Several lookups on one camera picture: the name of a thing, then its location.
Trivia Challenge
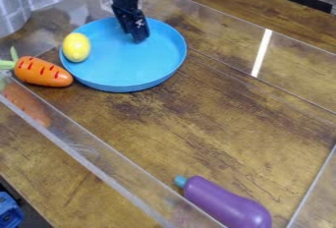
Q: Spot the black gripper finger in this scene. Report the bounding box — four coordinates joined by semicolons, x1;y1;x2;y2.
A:
112;5;130;33
128;9;150;43

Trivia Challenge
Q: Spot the yellow toy lemon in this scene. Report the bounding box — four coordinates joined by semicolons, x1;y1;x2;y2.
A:
62;32;91;63

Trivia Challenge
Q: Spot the blue round tray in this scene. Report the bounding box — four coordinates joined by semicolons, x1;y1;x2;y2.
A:
59;18;188;92

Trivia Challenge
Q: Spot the orange toy carrot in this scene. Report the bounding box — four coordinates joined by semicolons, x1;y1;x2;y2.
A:
0;47;74;87

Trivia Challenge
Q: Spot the purple toy eggplant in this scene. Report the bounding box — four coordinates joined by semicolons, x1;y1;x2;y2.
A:
175;175;272;228

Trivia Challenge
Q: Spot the blue object at corner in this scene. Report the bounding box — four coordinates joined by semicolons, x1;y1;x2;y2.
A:
0;192;24;228

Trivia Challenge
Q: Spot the clear acrylic enclosure wall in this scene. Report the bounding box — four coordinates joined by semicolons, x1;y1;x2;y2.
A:
0;0;336;228

